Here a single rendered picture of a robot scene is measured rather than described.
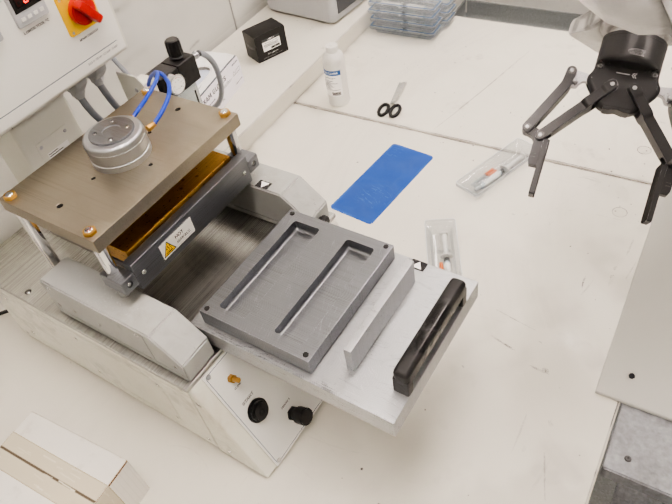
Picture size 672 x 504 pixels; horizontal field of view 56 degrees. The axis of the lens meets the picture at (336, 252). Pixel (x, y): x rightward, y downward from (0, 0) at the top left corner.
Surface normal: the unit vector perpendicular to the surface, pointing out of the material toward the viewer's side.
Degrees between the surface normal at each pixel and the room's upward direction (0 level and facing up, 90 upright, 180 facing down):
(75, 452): 3
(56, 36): 90
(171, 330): 41
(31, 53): 90
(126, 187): 0
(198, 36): 90
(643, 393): 45
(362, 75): 0
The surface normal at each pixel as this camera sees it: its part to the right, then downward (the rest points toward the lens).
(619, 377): -0.44, 0.00
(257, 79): -0.13, -0.68
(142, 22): 0.86, 0.29
